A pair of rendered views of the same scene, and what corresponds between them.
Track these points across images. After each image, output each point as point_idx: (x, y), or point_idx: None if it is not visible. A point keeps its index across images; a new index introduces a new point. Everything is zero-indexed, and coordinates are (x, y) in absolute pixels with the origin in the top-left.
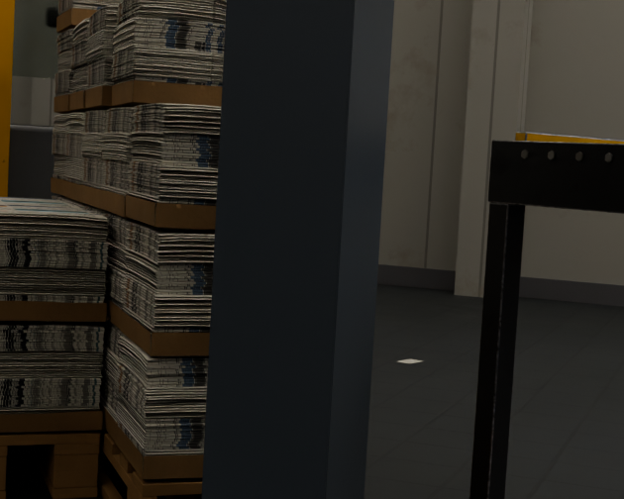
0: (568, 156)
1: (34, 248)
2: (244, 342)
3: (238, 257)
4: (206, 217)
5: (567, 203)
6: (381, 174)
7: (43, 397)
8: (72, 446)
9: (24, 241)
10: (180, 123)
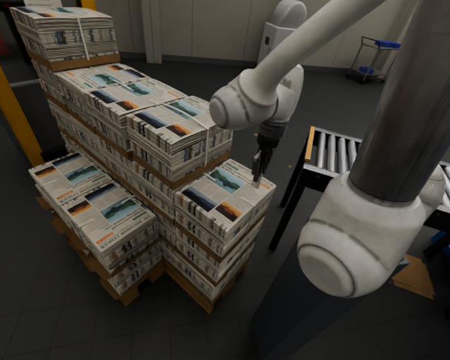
0: None
1: (132, 242)
2: (298, 333)
3: (306, 323)
4: (233, 247)
5: None
6: None
7: (144, 269)
8: (156, 270)
9: (128, 243)
10: (231, 233)
